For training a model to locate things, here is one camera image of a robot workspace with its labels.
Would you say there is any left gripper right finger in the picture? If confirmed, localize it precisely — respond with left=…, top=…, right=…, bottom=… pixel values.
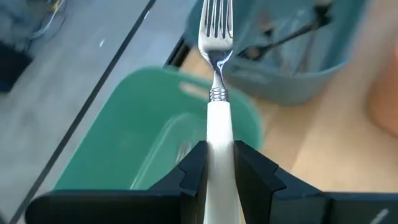
left=234, top=140, right=398, bottom=224

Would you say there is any black aluminium table frame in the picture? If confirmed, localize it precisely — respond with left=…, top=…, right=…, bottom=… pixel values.
left=163, top=35, right=192, bottom=68

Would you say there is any teal plastic bin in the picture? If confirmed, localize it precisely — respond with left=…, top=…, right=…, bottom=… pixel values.
left=52, top=67, right=265, bottom=191

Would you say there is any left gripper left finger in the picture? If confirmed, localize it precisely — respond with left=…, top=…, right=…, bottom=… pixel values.
left=24, top=140, right=209, bottom=224

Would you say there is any orange plastic bin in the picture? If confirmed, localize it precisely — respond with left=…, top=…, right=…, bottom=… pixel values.
left=368, top=43, right=398, bottom=139

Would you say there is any black fork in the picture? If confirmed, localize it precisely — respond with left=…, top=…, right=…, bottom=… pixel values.
left=238, top=4, right=332, bottom=62

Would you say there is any dark floor object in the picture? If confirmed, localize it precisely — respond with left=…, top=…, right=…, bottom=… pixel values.
left=0, top=43, right=32, bottom=93

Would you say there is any blue plastic bin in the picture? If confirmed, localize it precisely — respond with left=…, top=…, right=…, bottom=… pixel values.
left=186, top=0, right=369, bottom=105

